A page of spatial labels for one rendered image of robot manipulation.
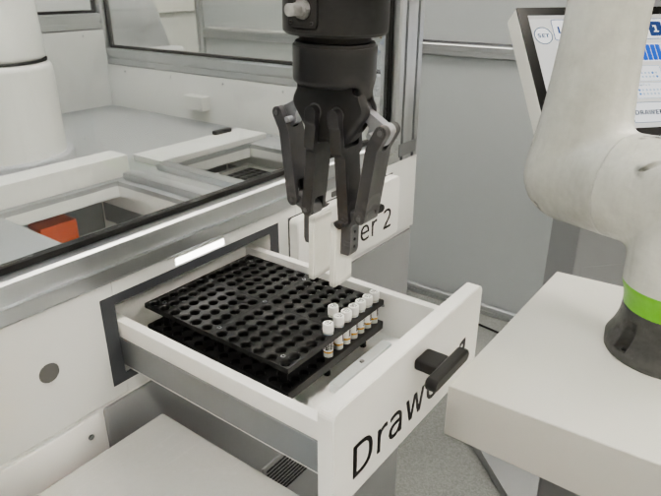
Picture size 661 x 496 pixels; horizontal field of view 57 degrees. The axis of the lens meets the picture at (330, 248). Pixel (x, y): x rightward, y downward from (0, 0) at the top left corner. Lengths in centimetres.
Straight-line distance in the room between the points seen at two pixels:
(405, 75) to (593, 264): 72
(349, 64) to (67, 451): 52
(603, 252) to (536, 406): 93
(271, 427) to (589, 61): 55
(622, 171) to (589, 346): 22
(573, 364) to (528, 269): 166
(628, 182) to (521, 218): 164
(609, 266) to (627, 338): 81
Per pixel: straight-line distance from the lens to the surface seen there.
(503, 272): 248
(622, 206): 76
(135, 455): 75
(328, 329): 65
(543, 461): 71
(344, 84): 53
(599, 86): 80
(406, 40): 110
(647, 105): 143
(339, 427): 52
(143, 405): 81
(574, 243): 155
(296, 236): 89
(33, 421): 72
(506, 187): 237
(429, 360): 60
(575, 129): 80
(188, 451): 74
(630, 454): 67
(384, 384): 56
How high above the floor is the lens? 125
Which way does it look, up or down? 24 degrees down
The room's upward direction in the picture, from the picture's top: straight up
